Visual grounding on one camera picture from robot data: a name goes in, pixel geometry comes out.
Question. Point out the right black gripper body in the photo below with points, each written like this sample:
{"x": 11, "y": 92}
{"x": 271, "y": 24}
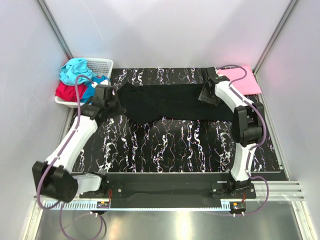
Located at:
{"x": 208, "y": 97}

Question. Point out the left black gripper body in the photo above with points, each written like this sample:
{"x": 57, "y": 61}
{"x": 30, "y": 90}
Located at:
{"x": 114, "y": 108}

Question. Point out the black t shirt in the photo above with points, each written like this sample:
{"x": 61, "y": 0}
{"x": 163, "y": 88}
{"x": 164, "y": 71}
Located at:
{"x": 146, "y": 103}

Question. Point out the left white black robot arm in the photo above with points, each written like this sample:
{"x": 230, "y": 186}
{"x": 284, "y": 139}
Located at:
{"x": 53, "y": 178}

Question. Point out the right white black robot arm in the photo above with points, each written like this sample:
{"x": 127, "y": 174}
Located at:
{"x": 248, "y": 129}

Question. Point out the white plastic basket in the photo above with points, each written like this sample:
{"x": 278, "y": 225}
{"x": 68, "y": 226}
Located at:
{"x": 101, "y": 67}

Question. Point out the folded pink t shirt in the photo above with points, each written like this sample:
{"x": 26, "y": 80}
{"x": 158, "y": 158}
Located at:
{"x": 246, "y": 85}

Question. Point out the red t shirt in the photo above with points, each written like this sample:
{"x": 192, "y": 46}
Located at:
{"x": 68, "y": 93}

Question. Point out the light blue t shirt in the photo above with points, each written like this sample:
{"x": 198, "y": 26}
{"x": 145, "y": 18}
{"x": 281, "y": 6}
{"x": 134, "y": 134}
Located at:
{"x": 73, "y": 68}

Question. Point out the black marble pattern mat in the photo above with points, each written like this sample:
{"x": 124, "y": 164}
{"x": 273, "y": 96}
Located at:
{"x": 165, "y": 145}

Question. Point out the left orange connector box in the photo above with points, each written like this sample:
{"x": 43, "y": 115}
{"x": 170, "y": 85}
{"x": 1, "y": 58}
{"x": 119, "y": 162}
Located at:
{"x": 103, "y": 204}

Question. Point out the orange connector box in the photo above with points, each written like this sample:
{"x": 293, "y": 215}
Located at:
{"x": 103, "y": 204}
{"x": 238, "y": 207}

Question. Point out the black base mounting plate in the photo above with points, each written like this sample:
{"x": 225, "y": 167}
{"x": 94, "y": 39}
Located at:
{"x": 167, "y": 202}

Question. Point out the right orange connector box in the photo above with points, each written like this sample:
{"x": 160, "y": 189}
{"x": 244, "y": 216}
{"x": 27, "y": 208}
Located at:
{"x": 238, "y": 207}

